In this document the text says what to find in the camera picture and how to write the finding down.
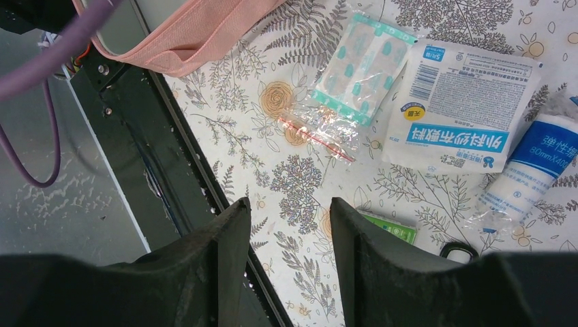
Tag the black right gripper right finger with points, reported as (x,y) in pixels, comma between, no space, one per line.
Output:
(385,281)

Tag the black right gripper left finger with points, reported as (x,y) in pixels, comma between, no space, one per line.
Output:
(194,281)

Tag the white gauze dressing packet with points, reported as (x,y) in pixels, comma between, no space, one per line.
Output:
(457,108)

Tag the plastic bag of band-aids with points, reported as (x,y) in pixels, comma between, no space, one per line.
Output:
(345,98)

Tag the blue white elastic bandage roll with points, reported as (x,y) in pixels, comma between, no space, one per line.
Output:
(543,153)

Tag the pink medicine kit bag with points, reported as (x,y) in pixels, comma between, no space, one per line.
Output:
(177,37)

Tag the small green box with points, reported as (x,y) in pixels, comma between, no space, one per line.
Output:
(404,232)

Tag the black handled scissors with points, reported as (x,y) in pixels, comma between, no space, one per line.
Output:
(459,252)

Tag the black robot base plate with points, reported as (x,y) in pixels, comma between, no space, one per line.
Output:
(163,175)

